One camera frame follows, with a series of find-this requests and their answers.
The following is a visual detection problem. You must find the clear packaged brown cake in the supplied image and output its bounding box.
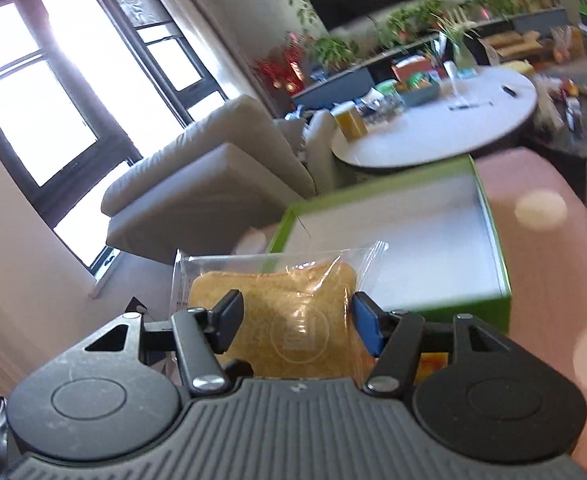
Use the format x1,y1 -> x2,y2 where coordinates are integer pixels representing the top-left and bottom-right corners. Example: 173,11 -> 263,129
171,240 -> 389,382

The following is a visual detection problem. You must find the green cardboard box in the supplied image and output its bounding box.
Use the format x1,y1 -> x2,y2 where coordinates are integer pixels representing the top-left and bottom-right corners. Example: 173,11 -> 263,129
269,156 -> 511,332

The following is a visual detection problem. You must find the beige sofa armchair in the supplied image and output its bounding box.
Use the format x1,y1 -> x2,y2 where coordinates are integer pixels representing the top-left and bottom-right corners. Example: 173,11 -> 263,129
101,96 -> 340,264

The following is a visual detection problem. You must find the pink polka dot tablecloth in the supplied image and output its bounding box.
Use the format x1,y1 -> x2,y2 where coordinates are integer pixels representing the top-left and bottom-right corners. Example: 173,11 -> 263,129
232,146 -> 587,480

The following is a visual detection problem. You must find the yellow tin can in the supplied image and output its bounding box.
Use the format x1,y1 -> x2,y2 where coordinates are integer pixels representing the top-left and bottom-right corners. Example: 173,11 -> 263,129
331,101 -> 368,142

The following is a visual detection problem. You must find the blue snack tray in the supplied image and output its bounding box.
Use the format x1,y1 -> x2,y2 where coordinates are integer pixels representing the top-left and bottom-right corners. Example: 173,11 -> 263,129
394,72 -> 441,108

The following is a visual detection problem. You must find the white round coffee table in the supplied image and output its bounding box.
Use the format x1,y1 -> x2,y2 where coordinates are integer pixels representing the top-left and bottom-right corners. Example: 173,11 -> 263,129
331,67 -> 537,170

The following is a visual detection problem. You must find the red flower decoration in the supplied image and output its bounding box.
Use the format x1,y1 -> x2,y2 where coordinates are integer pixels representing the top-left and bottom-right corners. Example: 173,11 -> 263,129
253,32 -> 307,96

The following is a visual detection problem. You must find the dark marble side table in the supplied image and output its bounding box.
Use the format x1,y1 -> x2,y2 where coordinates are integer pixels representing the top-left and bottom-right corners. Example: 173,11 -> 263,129
521,60 -> 587,200

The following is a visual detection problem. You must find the glass vase with plant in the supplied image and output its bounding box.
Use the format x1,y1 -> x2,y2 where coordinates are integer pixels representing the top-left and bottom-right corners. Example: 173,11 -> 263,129
435,15 -> 478,70

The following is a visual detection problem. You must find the dark tv cabinet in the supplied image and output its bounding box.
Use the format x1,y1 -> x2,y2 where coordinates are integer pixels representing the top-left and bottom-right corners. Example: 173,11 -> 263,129
291,6 -> 570,110

